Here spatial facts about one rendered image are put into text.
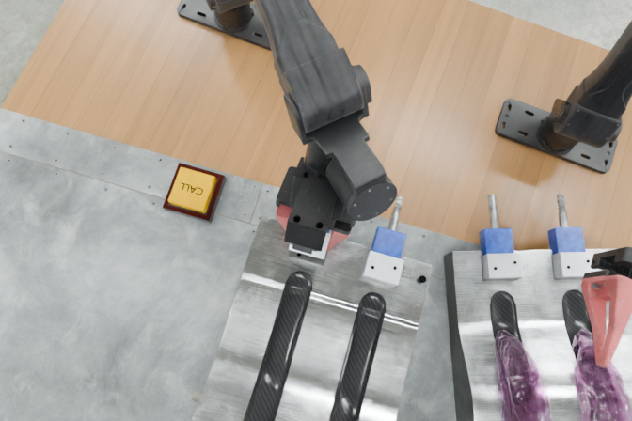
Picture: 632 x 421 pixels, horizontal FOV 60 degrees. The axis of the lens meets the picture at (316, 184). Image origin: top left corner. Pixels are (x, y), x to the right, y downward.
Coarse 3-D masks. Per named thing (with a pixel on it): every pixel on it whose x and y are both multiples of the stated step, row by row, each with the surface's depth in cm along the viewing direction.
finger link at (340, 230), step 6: (330, 222) 67; (336, 222) 69; (342, 222) 69; (330, 228) 68; (336, 228) 68; (342, 228) 68; (348, 228) 68; (336, 234) 69; (342, 234) 68; (348, 234) 68; (330, 240) 71; (336, 240) 70; (342, 240) 70; (330, 246) 73
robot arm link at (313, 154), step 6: (312, 144) 62; (312, 150) 62; (318, 150) 61; (306, 156) 64; (312, 156) 63; (318, 156) 62; (324, 156) 61; (312, 162) 63; (318, 162) 62; (324, 162) 62; (312, 168) 63; (318, 168) 63; (324, 168) 63; (324, 174) 63
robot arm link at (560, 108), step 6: (558, 102) 86; (564, 102) 82; (552, 108) 87; (558, 108) 84; (564, 108) 81; (552, 114) 86; (558, 114) 83; (564, 114) 81; (552, 120) 85; (558, 120) 82; (618, 132) 81; (612, 138) 82
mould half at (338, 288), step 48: (240, 288) 78; (336, 288) 78; (384, 288) 78; (240, 336) 77; (336, 336) 77; (384, 336) 77; (240, 384) 74; (288, 384) 75; (336, 384) 76; (384, 384) 76
